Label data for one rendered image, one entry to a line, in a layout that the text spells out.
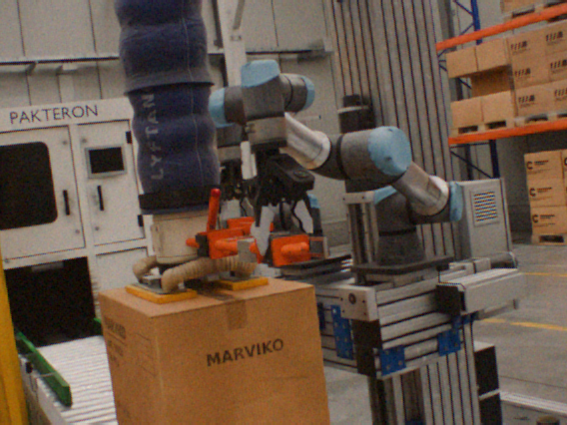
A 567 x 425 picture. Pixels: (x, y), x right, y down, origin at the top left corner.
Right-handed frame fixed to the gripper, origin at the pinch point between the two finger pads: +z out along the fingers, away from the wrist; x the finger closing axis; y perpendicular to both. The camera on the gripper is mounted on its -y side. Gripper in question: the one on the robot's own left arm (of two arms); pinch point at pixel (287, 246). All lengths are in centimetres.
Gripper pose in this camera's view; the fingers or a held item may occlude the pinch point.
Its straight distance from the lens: 141.3
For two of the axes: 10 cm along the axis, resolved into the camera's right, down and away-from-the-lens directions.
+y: -4.2, 0.1, 9.1
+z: 1.4, 9.9, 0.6
